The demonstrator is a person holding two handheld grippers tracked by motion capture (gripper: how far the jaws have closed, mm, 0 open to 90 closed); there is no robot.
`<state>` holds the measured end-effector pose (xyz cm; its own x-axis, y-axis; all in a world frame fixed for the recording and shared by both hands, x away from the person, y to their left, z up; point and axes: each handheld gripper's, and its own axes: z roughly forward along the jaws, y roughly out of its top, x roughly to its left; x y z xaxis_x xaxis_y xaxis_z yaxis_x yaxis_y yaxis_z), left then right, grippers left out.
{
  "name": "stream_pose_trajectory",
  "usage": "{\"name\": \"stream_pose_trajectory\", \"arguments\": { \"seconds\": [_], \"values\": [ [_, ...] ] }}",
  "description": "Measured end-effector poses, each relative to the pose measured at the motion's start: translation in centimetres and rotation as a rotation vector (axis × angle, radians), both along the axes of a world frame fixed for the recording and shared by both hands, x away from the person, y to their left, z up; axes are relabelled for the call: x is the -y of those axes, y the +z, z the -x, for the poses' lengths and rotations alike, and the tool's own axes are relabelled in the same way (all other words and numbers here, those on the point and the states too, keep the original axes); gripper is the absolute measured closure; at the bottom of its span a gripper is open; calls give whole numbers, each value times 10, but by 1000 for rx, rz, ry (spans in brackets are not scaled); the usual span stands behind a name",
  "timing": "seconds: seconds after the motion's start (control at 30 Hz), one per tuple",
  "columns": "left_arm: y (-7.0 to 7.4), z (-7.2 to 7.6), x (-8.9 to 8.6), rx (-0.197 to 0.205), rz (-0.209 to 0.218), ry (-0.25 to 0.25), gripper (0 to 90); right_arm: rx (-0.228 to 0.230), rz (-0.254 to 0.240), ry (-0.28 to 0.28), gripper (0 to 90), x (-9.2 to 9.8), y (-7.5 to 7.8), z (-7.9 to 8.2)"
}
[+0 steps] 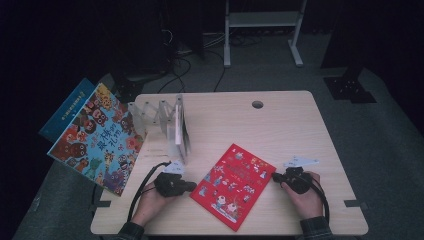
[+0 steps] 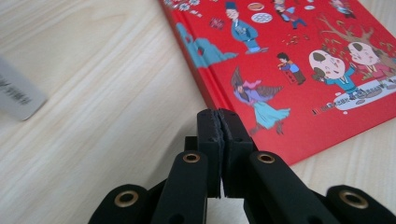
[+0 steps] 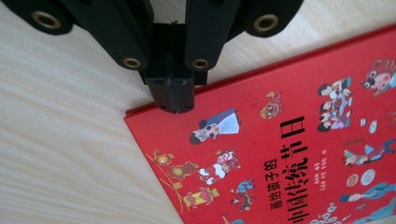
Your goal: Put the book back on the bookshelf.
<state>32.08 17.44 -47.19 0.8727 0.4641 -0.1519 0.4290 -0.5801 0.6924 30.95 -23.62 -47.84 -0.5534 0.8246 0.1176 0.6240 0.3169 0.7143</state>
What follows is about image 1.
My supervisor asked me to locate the looped black floor cable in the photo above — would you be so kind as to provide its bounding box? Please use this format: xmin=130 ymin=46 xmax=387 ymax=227
xmin=156 ymin=56 xmax=193 ymax=94

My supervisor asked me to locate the person's right hand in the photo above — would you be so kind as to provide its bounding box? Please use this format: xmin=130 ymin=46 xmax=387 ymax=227
xmin=281 ymin=171 xmax=325 ymax=221

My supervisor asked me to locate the clear folding book rack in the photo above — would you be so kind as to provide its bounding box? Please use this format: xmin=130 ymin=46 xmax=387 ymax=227
xmin=128 ymin=94 xmax=193 ymax=166

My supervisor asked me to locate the white caterpillar board book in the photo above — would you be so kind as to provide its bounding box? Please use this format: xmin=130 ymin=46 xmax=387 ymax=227
xmin=173 ymin=96 xmax=192 ymax=161

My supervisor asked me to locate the person's left hand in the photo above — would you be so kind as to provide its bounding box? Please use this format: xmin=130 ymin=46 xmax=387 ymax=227
xmin=131 ymin=179 xmax=174 ymax=228

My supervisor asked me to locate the white metal stand frame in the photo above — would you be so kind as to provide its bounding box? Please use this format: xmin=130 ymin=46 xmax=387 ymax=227
xmin=223 ymin=0 xmax=308 ymax=69

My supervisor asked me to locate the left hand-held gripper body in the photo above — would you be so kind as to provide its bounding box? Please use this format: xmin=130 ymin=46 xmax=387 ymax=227
xmin=153 ymin=160 xmax=186 ymax=198

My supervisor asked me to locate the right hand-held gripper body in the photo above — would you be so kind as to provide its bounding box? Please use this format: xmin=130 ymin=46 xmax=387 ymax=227
xmin=281 ymin=155 xmax=320 ymax=195

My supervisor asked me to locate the right hand-held gripper black cable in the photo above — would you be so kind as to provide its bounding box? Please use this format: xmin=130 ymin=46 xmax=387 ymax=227
xmin=308 ymin=178 xmax=331 ymax=224

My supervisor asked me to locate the colourful animals picture book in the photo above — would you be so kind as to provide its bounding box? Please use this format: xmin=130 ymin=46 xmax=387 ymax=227
xmin=46 ymin=83 xmax=148 ymax=198

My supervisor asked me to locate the black stand base plate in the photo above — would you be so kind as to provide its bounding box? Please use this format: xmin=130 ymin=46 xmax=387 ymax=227
xmin=322 ymin=64 xmax=378 ymax=105

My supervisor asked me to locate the red picture book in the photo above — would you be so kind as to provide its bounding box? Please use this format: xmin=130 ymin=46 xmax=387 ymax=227
xmin=189 ymin=143 xmax=278 ymax=233

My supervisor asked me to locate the left hand-held gripper black cable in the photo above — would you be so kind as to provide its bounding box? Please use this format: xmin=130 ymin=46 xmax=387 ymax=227
xmin=127 ymin=161 xmax=172 ymax=223

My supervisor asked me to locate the bundle of floor cables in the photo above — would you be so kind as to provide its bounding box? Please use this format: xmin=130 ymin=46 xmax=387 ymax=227
xmin=229 ymin=32 xmax=264 ymax=48

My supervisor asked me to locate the dark blue monster picture book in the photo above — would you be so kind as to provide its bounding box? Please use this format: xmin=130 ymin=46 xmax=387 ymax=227
xmin=38 ymin=78 xmax=96 ymax=144

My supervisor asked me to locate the black tripod stand base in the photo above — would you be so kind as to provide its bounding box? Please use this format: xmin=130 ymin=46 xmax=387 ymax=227
xmin=111 ymin=68 xmax=168 ymax=104

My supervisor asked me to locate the hand-held gripper black cable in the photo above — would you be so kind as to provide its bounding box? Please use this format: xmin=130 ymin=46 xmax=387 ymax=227
xmin=127 ymin=161 xmax=172 ymax=223
xmin=308 ymin=178 xmax=331 ymax=224

